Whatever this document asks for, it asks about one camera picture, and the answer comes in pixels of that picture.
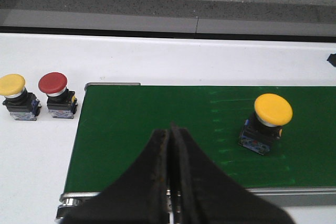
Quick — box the grey stone counter ledge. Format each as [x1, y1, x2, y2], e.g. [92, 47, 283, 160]
[1, 0, 335, 36]

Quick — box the yellow push button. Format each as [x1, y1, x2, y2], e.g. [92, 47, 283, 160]
[1, 73, 41, 121]
[238, 93, 293, 155]

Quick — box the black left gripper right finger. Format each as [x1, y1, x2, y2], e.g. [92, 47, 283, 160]
[170, 124, 293, 223]

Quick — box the aluminium conveyor frame rail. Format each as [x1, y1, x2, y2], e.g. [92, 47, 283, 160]
[55, 82, 336, 219]

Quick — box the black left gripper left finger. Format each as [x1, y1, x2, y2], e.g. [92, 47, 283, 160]
[62, 129, 169, 223]

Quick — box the black sensor with cable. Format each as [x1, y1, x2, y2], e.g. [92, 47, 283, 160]
[327, 54, 336, 67]

